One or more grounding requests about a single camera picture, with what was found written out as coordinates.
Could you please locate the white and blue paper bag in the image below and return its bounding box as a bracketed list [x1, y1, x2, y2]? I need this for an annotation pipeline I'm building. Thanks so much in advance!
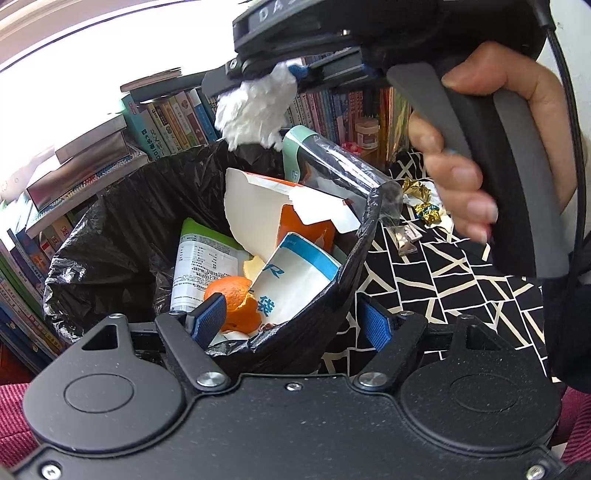
[252, 232, 342, 329]

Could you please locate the orange peel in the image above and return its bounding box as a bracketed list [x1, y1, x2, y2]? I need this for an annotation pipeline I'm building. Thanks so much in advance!
[203, 276, 265, 334]

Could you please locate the clear plastic bag mint header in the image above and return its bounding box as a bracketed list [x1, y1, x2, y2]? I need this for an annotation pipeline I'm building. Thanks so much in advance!
[281, 126, 402, 227]

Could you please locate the white window frame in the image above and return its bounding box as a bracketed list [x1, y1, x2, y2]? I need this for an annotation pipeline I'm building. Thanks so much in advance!
[0, 0, 250, 75]

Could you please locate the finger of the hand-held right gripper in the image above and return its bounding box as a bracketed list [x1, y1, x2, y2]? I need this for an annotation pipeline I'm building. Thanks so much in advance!
[288, 48, 386, 90]
[202, 54, 278, 99]

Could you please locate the black cable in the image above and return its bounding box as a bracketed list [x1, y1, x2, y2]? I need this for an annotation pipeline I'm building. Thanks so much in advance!
[531, 0, 583, 278]

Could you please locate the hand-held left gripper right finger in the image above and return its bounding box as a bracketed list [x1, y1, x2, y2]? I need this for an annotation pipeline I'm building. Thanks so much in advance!
[353, 295, 513, 391]

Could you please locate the row of colourful upright books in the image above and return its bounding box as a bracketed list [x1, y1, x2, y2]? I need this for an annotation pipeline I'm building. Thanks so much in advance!
[286, 90, 384, 139]

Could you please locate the green snack bag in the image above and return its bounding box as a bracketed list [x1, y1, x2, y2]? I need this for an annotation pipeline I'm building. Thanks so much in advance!
[170, 217, 254, 315]

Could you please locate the person's right hand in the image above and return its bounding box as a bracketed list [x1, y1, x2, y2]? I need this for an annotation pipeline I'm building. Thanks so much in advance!
[409, 42, 575, 245]

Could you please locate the stack of flat books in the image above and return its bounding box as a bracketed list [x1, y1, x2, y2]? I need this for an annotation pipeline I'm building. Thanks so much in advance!
[0, 115, 151, 365]

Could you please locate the orange and white cardboard box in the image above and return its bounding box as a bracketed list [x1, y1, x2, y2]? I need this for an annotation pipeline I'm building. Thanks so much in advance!
[225, 168, 363, 259]

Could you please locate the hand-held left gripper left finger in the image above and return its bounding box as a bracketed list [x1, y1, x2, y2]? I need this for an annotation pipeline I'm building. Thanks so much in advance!
[81, 293, 232, 391]

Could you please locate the waste bin with black liner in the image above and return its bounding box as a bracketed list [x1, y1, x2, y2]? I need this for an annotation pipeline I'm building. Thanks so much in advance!
[43, 141, 402, 370]

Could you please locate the small brown snack packet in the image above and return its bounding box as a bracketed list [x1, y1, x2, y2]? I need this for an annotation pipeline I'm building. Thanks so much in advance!
[390, 224, 423, 257]

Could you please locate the row of leaning paperback books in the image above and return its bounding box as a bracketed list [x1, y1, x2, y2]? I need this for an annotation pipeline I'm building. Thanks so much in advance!
[121, 67, 222, 160]

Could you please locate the gold and blue foil wrapper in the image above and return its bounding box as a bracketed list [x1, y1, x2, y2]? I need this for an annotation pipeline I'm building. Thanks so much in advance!
[414, 199, 445, 227]

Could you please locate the plastic jar with white lid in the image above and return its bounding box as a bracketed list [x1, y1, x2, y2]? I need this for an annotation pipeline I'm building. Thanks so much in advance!
[355, 117, 380, 149]

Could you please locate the row of thin magazines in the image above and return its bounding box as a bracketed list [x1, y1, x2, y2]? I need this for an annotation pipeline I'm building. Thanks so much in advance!
[379, 88, 414, 162]

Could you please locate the white tissue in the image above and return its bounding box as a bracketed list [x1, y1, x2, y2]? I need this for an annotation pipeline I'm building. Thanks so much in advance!
[213, 62, 298, 152]

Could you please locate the black patterned cloth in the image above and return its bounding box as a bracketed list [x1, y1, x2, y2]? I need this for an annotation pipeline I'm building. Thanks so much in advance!
[318, 150, 555, 376]

